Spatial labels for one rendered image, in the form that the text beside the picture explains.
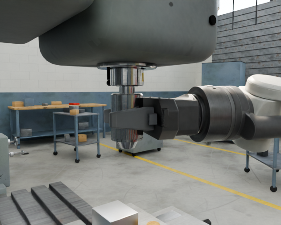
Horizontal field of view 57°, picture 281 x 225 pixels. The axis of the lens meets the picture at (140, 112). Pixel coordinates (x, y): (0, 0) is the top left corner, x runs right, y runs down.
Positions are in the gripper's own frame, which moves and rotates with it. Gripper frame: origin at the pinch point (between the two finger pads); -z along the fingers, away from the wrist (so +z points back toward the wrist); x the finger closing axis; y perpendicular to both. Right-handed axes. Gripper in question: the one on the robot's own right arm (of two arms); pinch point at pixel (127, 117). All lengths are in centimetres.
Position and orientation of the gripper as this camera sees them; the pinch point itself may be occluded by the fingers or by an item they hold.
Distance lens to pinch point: 37.8
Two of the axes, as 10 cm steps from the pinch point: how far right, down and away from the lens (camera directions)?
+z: 9.6, -0.4, 2.8
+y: 0.1, 10.0, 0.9
